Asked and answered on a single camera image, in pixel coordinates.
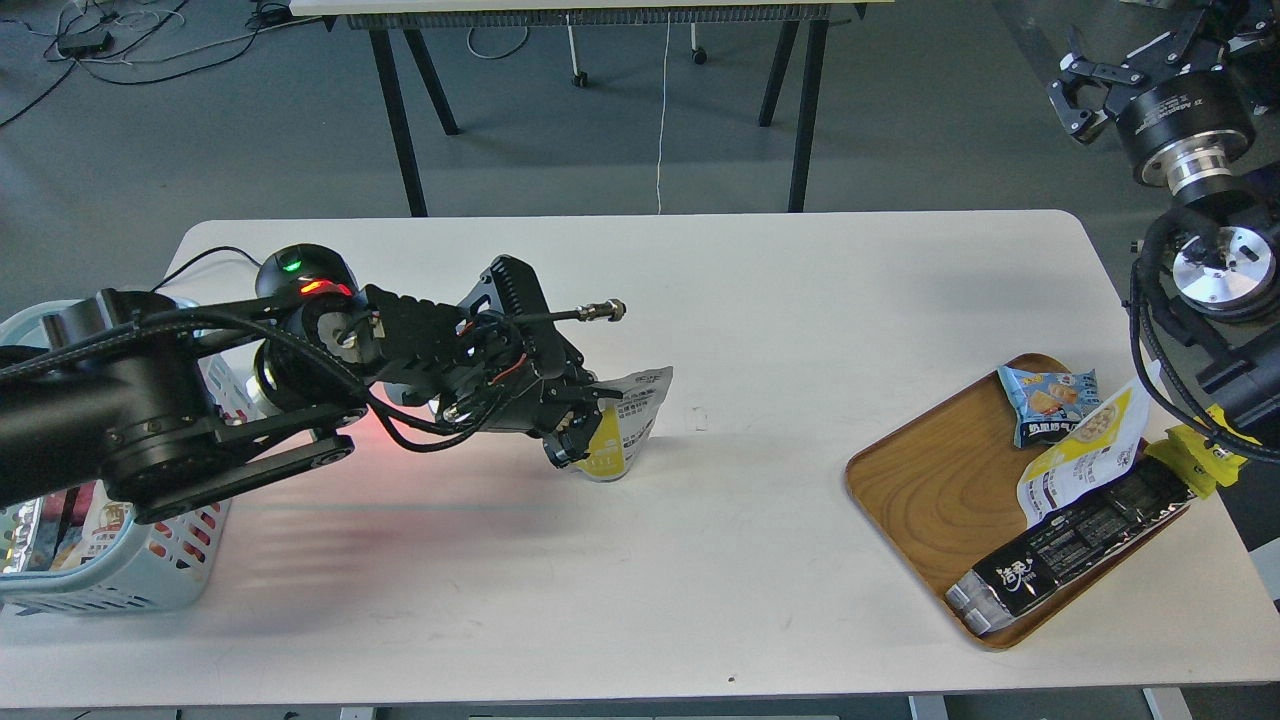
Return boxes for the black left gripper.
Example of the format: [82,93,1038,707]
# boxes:
[349,255,626,468]

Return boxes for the black long snack package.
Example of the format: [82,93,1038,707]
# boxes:
[943,459,1196,635]

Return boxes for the white hanging cable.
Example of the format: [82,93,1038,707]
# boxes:
[655,20,673,215]

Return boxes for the black floor cables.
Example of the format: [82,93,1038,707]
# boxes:
[0,0,301,127]

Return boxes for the black scanner cable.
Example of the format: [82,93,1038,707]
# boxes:
[148,246,262,296]

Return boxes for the light blue plastic basket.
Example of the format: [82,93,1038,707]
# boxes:
[3,292,259,614]

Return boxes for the snack packets inside basket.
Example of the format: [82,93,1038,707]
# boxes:
[1,482,131,573]

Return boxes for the yellow white snack bag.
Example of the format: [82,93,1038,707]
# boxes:
[1016,377,1152,528]

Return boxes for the yellow white snack pouch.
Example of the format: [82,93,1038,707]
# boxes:
[571,366,675,482]

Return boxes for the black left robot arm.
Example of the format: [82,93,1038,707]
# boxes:
[1,243,626,524]

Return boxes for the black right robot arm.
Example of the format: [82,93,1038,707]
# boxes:
[1046,1,1279,462]

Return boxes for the yellow cartoon snack packet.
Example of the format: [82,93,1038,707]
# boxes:
[1144,424,1249,498]

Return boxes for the black background table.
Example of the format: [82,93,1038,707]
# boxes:
[288,1,836,218]

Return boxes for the wooden tray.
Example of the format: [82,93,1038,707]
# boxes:
[845,372,1194,650]

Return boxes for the blue snack packet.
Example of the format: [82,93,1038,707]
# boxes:
[996,365,1100,448]

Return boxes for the black barcode scanner red window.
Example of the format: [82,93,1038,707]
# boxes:
[255,243,357,299]

